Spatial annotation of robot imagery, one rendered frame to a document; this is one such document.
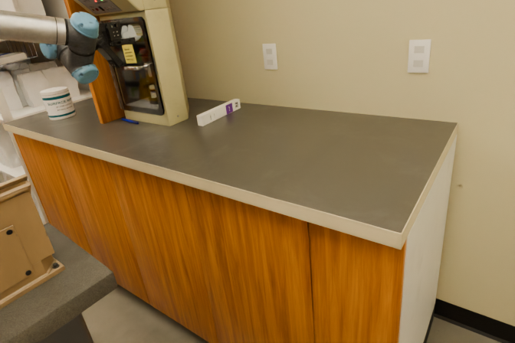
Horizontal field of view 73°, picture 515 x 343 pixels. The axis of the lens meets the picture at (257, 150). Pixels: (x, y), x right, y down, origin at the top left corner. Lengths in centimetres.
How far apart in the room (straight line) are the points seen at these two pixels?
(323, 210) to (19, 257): 61
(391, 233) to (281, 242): 33
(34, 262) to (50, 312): 11
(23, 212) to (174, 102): 93
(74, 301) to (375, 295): 65
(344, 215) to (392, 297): 23
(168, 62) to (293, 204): 91
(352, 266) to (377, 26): 87
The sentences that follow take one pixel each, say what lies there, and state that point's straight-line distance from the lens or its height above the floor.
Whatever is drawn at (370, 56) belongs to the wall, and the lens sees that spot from 143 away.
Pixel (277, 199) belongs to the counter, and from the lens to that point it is 88.
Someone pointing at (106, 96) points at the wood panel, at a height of 106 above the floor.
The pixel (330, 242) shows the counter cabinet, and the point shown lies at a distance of 90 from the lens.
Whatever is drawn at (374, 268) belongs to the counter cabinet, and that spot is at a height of 80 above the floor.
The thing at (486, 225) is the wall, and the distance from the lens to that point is 159.
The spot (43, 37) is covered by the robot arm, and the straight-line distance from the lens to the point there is 116.
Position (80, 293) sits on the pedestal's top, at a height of 94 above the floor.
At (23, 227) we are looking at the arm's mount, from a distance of 77.
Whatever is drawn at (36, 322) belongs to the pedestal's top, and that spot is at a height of 94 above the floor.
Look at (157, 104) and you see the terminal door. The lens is 154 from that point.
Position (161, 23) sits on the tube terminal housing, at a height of 136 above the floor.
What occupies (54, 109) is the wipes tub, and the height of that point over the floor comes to 100.
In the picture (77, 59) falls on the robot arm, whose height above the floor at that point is 129.
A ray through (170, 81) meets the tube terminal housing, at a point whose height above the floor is 112.
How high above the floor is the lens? 139
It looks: 23 degrees down
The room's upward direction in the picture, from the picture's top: 6 degrees counter-clockwise
